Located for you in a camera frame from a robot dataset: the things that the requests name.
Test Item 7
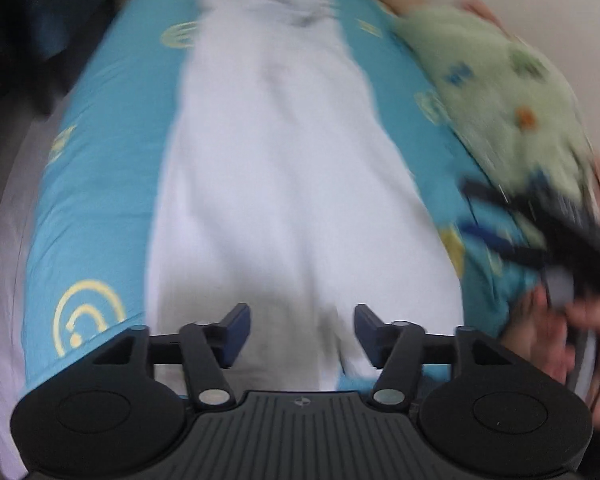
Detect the blue printed bed sheet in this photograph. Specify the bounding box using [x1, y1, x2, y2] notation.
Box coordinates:
[22, 0, 548, 397]

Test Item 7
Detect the person's right hand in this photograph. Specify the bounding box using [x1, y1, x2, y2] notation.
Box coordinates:
[519, 290, 600, 428]

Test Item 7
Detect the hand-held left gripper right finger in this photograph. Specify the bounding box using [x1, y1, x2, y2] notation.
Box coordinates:
[355, 303, 514, 407]

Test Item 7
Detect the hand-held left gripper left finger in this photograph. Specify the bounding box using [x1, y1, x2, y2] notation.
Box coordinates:
[93, 303, 252, 407]

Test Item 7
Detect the dark furniture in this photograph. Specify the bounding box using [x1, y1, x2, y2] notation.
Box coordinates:
[0, 0, 133, 116]

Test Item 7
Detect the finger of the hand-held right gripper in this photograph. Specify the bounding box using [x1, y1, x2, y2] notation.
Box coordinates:
[459, 222, 551, 269]
[459, 177, 536, 217]

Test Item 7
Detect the white garment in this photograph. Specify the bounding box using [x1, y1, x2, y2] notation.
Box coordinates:
[144, 0, 465, 393]

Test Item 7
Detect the green printed blanket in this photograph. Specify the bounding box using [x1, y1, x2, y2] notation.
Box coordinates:
[392, 5, 598, 251]

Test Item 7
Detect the lavender mattress cover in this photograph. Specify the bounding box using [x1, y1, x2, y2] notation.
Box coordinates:
[0, 122, 48, 478]

